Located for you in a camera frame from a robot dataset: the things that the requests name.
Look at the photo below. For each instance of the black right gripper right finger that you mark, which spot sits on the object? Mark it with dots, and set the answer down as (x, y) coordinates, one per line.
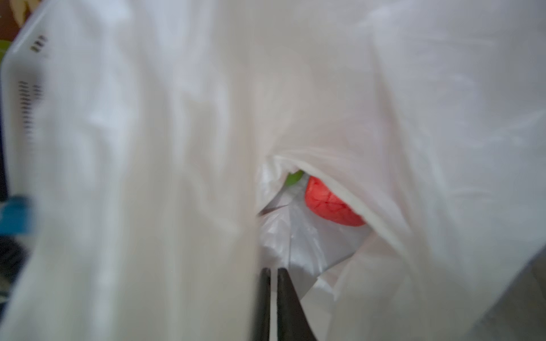
(292, 323)

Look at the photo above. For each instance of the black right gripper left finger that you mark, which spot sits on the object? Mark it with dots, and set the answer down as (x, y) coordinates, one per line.
(261, 319)

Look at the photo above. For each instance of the white plastic bag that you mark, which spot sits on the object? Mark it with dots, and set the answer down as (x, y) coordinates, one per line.
(166, 126)

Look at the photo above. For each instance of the white perforated plastic basket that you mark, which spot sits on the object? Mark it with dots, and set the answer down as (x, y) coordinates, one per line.
(22, 72)

